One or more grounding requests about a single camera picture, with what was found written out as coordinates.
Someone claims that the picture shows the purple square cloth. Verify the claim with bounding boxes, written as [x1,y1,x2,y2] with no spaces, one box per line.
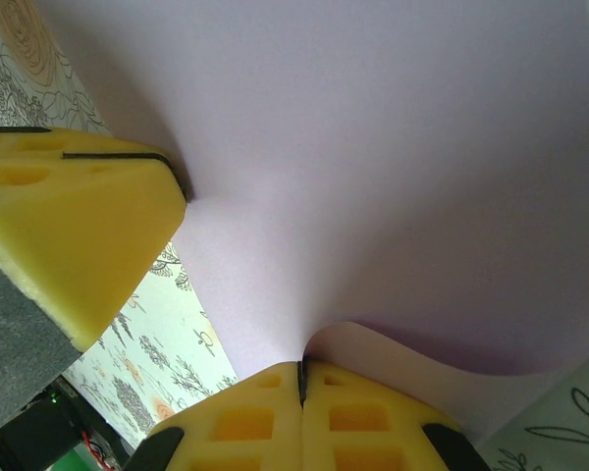
[32,0,589,443]

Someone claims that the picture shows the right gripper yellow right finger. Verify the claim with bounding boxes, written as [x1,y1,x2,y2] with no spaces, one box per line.
[301,359,493,471]

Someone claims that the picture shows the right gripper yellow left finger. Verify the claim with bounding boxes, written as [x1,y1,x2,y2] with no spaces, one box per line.
[140,360,304,471]

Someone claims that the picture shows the floral patterned table cover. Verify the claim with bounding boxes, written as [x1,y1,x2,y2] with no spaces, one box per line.
[0,0,589,471]

